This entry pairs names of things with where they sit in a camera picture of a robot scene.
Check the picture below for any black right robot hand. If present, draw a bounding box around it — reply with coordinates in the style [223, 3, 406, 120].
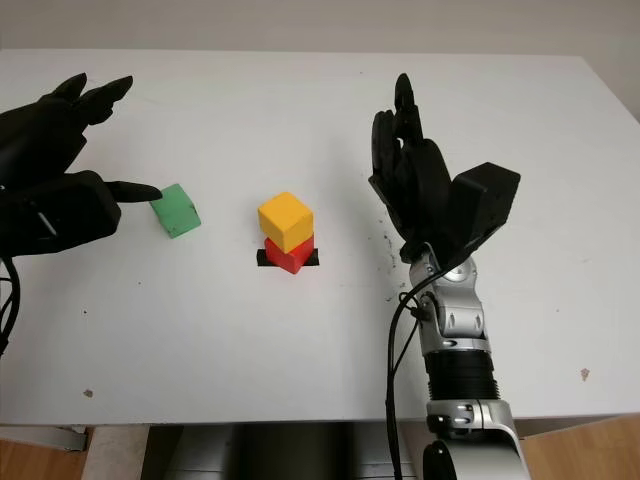
[368, 73, 454, 264]

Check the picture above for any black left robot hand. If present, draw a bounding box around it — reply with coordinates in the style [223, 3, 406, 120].
[0, 73, 164, 204]

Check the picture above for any yellow wooden block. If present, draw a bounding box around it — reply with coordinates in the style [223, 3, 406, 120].
[257, 191, 315, 254]

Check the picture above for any red wooden block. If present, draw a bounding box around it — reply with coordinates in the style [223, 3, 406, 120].
[263, 234, 316, 276]

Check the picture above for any green wooden block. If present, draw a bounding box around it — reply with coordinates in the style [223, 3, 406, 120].
[149, 183, 202, 240]

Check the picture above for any black tape strip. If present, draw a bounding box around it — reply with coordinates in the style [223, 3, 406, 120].
[255, 248, 320, 269]

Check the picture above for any dark grey robot torso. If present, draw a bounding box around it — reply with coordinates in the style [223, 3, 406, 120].
[142, 422, 426, 480]

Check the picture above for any pale table leg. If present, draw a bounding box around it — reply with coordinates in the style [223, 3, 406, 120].
[85, 425, 151, 480]

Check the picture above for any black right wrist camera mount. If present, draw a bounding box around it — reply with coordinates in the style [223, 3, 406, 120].
[439, 162, 521, 264]

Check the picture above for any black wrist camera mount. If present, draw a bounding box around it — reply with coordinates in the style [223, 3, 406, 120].
[0, 169, 123, 260]
[439, 162, 521, 264]

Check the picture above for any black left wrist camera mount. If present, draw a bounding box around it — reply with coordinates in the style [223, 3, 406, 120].
[0, 169, 123, 260]

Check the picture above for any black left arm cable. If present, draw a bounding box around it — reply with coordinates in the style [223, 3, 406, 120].
[0, 257, 24, 357]

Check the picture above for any grey table frame rail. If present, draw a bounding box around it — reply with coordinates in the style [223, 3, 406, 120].
[0, 424, 89, 454]

